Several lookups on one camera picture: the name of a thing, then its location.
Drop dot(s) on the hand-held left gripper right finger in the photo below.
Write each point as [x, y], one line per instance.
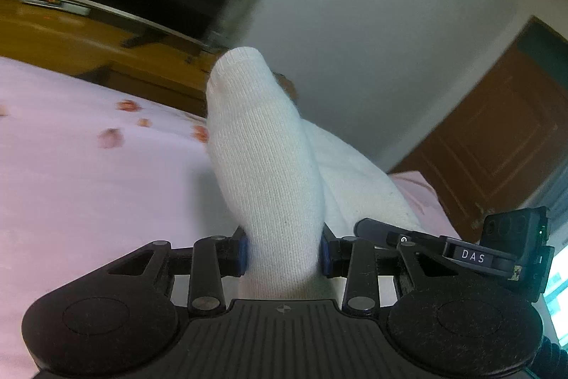
[325, 254]

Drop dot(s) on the silver set-top box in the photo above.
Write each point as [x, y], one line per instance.
[53, 2]

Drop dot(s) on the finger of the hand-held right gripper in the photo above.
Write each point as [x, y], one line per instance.
[377, 230]

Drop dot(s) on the wooden television stand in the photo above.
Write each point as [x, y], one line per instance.
[146, 72]

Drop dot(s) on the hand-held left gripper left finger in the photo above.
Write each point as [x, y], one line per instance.
[242, 254]

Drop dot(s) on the white sock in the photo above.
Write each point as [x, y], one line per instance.
[266, 183]

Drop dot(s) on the pink floral bed sheet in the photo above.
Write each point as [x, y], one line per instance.
[66, 183]

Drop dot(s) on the clear glass container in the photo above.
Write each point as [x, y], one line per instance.
[235, 15]

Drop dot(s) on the brown wooden door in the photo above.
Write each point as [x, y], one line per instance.
[488, 139]

